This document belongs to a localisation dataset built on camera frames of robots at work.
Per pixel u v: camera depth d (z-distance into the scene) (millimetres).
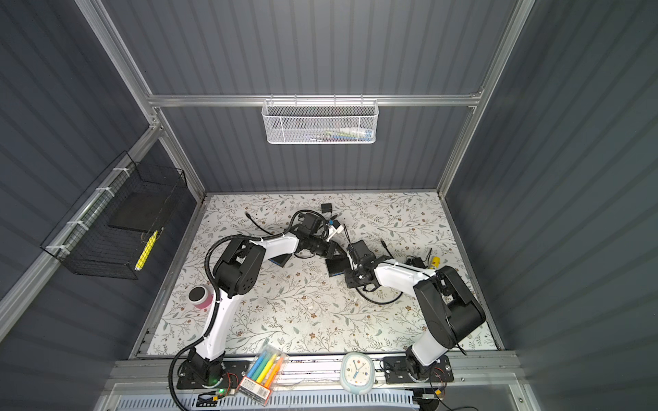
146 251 686
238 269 605
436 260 962
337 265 945
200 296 834
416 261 963
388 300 874
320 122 1237
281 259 963
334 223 953
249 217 1119
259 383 713
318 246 892
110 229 722
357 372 719
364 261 724
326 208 1149
